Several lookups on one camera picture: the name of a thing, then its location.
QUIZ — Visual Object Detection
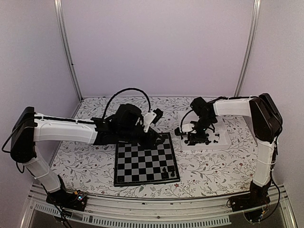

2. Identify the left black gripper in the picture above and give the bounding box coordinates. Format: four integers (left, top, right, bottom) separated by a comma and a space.
119, 126, 166, 151

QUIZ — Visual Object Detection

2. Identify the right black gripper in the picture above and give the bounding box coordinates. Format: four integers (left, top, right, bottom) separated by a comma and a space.
188, 116, 215, 146

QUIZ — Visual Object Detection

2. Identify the white plastic tray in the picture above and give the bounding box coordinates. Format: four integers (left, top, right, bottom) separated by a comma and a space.
177, 111, 232, 150

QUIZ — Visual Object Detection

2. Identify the black white chessboard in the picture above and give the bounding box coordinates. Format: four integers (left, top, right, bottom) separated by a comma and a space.
114, 133, 181, 187

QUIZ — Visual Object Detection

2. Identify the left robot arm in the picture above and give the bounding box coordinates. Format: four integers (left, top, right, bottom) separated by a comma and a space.
2, 104, 164, 206

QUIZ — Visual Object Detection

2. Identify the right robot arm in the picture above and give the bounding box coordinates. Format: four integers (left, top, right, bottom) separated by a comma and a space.
178, 93, 283, 207

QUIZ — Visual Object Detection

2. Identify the floral patterned table mat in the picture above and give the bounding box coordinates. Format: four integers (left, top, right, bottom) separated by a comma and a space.
51, 97, 258, 199

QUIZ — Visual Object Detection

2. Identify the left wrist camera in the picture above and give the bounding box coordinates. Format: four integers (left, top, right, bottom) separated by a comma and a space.
143, 108, 163, 133

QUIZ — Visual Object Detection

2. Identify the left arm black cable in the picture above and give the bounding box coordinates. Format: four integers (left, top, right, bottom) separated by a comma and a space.
102, 87, 152, 119

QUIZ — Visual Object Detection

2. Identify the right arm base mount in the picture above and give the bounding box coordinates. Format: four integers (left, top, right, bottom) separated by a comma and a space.
228, 190, 270, 223

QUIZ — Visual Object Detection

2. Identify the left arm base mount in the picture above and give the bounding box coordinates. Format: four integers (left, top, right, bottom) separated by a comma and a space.
46, 183, 87, 211

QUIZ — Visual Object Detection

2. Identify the right aluminium frame post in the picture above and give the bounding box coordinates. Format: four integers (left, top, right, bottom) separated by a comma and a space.
234, 0, 261, 97

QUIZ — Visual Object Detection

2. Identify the aluminium frame post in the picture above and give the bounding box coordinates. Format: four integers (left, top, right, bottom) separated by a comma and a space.
234, 0, 261, 97
54, 0, 83, 101

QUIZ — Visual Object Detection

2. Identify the left aluminium frame post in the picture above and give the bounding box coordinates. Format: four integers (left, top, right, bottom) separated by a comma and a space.
54, 0, 83, 101

